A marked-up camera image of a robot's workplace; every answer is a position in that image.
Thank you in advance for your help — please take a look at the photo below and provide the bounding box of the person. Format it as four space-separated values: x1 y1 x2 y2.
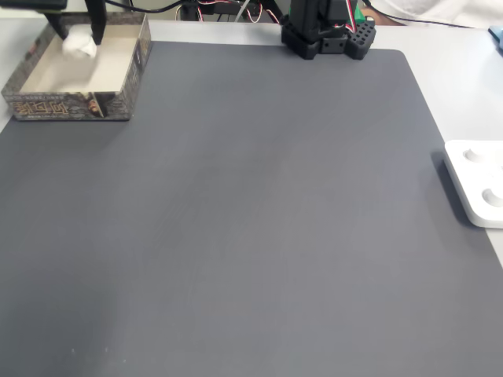
369 0 503 29

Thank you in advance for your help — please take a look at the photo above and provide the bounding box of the grey table mat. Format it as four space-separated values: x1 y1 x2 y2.
0 40 503 377

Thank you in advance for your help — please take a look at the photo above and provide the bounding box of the red white black servo cable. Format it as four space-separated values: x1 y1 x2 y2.
333 0 359 33

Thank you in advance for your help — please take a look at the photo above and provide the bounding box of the open printed cardboard box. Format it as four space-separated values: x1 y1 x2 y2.
1 10 153 123

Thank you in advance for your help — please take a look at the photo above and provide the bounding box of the white tray with round dimples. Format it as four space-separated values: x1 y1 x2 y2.
443 139 503 229

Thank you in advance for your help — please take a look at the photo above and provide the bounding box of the white block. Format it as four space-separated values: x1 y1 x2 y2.
61 25 98 60

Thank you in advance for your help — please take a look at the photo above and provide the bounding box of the green table clamp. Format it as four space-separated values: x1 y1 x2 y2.
347 0 369 25

